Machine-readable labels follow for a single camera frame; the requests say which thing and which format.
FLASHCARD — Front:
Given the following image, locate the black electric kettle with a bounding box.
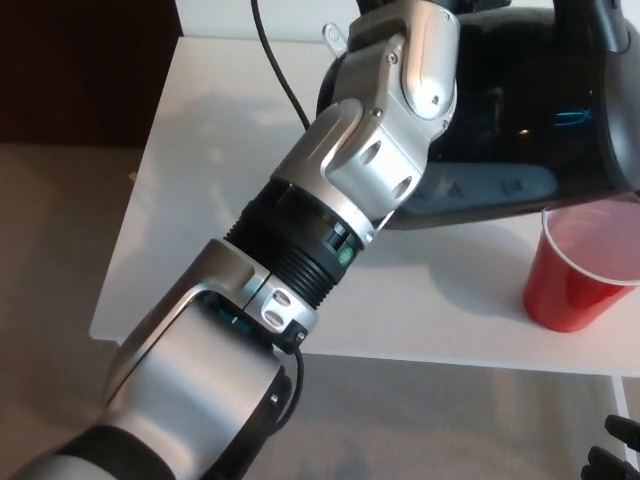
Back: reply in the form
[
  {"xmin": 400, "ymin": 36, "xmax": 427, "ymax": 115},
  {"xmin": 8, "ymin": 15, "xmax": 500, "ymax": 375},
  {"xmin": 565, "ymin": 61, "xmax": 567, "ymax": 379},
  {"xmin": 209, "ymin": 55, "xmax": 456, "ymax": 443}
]
[{"xmin": 314, "ymin": 0, "xmax": 640, "ymax": 232}]

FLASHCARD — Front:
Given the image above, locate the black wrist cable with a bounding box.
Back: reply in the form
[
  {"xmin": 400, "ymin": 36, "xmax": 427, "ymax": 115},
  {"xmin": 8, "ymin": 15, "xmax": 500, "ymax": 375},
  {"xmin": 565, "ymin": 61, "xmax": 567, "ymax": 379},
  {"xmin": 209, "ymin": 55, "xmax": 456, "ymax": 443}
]
[{"xmin": 248, "ymin": 0, "xmax": 312, "ymax": 129}]

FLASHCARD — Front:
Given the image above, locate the red plastic cup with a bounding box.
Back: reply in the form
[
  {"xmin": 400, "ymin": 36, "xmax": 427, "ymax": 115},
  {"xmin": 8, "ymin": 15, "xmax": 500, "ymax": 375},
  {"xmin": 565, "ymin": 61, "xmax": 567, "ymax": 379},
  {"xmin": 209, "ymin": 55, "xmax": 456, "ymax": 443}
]
[{"xmin": 522, "ymin": 202, "xmax": 640, "ymax": 332}]

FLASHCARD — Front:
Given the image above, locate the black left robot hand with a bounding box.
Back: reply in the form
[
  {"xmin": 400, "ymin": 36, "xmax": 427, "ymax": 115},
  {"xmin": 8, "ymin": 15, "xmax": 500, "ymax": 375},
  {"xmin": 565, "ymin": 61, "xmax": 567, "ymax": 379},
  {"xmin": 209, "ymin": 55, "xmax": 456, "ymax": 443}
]
[{"xmin": 356, "ymin": 0, "xmax": 504, "ymax": 14}]

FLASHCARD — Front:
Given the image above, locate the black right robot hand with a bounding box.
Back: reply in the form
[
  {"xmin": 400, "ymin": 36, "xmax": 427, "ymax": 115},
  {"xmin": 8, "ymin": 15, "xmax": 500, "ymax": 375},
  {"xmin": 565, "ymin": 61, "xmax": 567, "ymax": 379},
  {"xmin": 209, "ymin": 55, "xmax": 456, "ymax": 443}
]
[{"xmin": 579, "ymin": 413, "xmax": 640, "ymax": 480}]

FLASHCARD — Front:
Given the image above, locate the dark red-brown cabinet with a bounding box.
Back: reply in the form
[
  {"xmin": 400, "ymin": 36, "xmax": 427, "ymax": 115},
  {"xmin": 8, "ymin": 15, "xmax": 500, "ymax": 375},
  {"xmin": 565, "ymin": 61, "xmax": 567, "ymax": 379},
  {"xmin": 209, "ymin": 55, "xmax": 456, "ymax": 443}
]
[{"xmin": 0, "ymin": 0, "xmax": 184, "ymax": 149}]

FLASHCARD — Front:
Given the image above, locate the white table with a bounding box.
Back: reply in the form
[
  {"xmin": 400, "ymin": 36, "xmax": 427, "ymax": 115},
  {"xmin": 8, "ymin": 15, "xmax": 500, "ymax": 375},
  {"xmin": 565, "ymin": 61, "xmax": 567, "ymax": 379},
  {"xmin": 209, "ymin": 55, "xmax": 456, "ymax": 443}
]
[{"xmin": 88, "ymin": 35, "xmax": 640, "ymax": 421}]

